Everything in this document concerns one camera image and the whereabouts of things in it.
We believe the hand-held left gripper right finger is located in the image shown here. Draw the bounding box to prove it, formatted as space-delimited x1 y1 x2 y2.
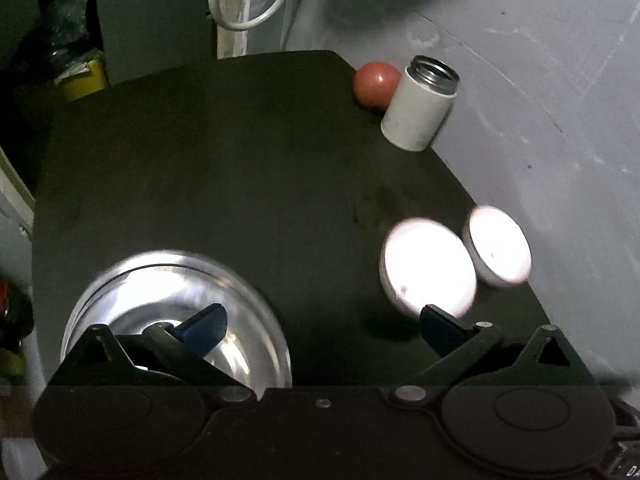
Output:
390 305 596 403

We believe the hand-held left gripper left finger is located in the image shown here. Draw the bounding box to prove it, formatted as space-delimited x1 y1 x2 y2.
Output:
47 304 258 403

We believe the small steel plate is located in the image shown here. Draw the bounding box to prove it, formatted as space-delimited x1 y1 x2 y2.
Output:
67 255 291 391

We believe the white ceramic bowl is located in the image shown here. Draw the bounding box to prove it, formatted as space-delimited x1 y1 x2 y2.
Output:
378 217 478 320
461 205 532 289

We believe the dark bottle with red cap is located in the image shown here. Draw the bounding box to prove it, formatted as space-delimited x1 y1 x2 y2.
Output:
0 280 35 348

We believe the yellow plastic item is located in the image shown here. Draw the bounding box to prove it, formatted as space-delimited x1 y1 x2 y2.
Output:
0 346 27 377

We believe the white thermos cup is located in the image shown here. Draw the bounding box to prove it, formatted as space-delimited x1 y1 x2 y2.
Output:
381 55 460 152

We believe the white plastic container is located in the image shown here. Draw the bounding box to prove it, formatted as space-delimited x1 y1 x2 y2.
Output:
0 435 41 480

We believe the red ball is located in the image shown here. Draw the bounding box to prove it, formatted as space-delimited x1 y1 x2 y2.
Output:
352 61 402 112

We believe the yellow box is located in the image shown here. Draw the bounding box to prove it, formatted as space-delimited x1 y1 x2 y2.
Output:
55 50 108 102

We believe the peeling white door jamb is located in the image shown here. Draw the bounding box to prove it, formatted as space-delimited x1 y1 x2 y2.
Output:
217 0 252 59

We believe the dark cabinet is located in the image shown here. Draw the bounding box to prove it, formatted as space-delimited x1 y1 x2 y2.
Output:
95 0 221 86

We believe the black garbage bag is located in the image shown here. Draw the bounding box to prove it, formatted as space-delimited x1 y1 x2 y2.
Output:
15 0 103 76

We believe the pale door frame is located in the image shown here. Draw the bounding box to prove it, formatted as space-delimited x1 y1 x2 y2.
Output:
0 145 36 236

